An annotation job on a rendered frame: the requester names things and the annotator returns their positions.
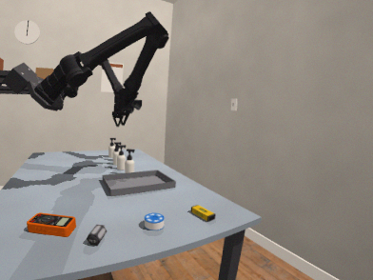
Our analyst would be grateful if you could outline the white spool with blue top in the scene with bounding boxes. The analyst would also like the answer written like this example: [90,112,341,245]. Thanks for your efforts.
[145,213,165,230]

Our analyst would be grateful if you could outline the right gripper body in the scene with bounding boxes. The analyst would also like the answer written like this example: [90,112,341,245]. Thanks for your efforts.
[116,98,131,113]

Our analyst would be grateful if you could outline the yellow rectangular block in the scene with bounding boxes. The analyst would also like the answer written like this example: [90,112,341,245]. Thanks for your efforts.
[191,205,215,222]

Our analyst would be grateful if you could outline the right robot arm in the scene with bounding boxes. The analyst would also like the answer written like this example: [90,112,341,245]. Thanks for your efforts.
[34,11,168,110]

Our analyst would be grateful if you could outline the orange digital multimeter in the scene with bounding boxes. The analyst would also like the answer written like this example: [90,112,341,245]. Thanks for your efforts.
[27,213,76,237]

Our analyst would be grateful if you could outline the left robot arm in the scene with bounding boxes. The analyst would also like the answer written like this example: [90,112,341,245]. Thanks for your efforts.
[61,59,134,113]

